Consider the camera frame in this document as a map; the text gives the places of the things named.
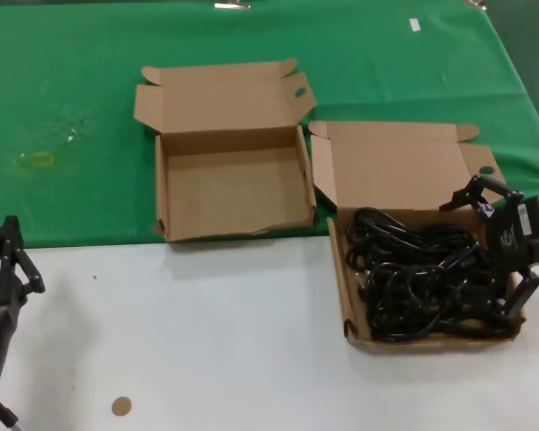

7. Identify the green table cloth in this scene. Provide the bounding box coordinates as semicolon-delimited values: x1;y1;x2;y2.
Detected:
0;0;539;251

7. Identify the black power cable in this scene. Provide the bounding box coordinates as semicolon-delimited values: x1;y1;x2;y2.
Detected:
346;206;477;252
344;249;490;306
367;300;522;345

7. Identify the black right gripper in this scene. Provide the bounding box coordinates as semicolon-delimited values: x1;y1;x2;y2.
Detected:
438;174;539;318

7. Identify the black cable with metal connector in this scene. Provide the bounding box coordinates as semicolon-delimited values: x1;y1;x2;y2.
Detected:
0;397;22;431

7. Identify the cardboard box with round hole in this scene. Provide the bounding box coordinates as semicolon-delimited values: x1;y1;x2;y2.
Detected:
308;119;526;356

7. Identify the cardboard box with oval hole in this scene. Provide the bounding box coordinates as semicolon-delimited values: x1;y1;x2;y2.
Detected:
133;57;318;243

